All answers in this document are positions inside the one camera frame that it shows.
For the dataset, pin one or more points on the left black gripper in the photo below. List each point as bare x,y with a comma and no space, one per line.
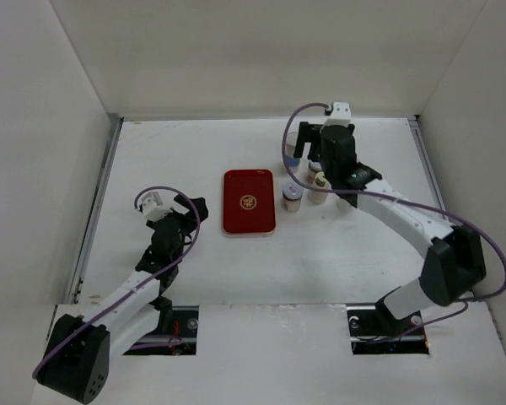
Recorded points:
191,215

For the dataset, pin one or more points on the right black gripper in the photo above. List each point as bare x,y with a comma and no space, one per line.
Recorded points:
309,133

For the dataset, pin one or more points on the small jar red label lid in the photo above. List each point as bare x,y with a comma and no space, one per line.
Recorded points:
313,169

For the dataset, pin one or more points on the tall blue label spice bottle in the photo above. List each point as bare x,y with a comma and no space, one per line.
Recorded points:
289,161

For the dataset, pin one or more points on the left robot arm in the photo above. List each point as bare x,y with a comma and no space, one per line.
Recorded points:
79,351

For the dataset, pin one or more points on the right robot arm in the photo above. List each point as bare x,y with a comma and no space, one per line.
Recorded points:
452,254

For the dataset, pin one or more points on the cream yellow cap bottle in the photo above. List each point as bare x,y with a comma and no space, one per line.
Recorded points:
319,192

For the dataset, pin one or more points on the red rectangular tray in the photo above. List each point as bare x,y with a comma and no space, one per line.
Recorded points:
248,206

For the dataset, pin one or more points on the silver cap white bottle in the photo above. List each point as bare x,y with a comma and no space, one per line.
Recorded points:
343,205

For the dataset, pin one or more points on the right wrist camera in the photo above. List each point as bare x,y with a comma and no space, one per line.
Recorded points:
338,114

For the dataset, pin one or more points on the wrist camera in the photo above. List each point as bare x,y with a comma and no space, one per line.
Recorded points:
154,212
338,114

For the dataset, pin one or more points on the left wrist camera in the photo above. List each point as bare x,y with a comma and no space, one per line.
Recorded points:
154,212

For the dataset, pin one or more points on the right aluminium table rail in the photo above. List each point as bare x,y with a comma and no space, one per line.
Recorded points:
413,122

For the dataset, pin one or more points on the aluminium table rail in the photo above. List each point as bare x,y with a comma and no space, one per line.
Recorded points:
81,262
413,122

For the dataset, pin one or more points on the left aluminium table rail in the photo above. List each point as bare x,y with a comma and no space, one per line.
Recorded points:
81,262

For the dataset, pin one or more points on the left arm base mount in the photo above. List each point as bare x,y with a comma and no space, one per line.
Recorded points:
175,334

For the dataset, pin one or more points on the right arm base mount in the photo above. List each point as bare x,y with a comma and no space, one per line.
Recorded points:
369,336

